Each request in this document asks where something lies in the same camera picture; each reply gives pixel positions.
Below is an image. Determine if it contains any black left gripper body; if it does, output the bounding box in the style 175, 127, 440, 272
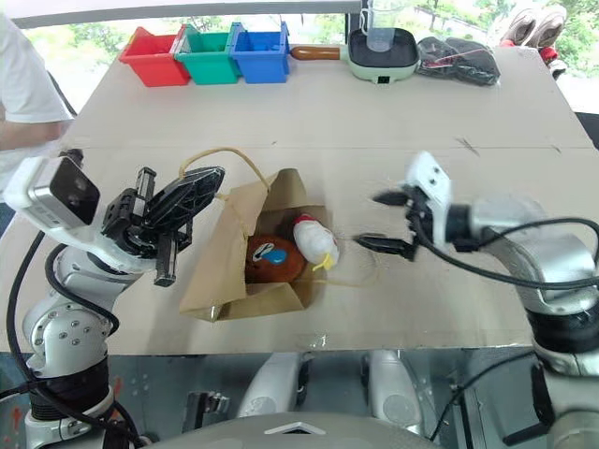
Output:
101, 167, 194, 288

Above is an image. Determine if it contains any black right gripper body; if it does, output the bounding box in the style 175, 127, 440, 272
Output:
402, 184, 435, 263

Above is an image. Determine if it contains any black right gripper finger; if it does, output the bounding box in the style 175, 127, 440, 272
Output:
372, 188, 408, 208
352, 232, 416, 257

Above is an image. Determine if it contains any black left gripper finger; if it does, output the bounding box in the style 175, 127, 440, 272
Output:
149, 165, 226, 229
158, 190, 221, 234

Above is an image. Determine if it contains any brown paper bag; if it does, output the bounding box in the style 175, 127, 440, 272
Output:
179, 147, 381, 324

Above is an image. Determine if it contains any white chicken plush toy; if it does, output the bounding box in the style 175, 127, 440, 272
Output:
292, 213, 343, 273

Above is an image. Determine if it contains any brown round plush toy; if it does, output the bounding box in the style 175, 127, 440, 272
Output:
244, 234, 310, 284

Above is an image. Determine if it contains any green plastic bin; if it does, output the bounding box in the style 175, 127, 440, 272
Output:
174, 23, 242, 86

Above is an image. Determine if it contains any red plastic bin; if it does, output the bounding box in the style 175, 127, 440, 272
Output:
118, 25, 192, 88

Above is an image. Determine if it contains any green electric frying pan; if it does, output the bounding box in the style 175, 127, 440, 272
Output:
289, 26, 419, 86

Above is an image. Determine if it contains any silver rounded robot leg shell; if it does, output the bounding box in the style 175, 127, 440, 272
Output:
235, 350, 311, 419
363, 349, 425, 434

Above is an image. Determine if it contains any blue plastic bin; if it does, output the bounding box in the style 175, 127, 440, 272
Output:
229, 22, 291, 85

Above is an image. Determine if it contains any person in white shirt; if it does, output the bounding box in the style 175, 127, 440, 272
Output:
0, 0, 77, 181

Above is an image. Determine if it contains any clear plastic measuring cup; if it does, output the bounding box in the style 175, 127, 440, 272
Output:
365, 0, 400, 52

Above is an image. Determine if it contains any black metal clamp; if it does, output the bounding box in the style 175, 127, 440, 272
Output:
181, 390, 231, 434

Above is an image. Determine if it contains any silver robot torso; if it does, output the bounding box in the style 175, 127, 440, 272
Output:
152, 411, 453, 449

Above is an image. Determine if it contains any pair of beige shoes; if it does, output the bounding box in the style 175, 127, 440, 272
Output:
499, 3, 570, 49

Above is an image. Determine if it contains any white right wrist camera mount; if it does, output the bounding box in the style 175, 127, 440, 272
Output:
403, 150, 455, 245

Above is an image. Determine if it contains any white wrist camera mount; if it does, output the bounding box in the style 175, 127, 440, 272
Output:
403, 150, 455, 245
3, 155, 102, 245

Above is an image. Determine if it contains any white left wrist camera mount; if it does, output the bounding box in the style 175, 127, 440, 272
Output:
3, 155, 102, 245

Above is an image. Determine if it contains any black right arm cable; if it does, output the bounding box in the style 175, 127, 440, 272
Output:
410, 217, 599, 287

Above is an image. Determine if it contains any black lower body cable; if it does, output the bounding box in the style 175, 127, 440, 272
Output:
429, 350, 540, 443

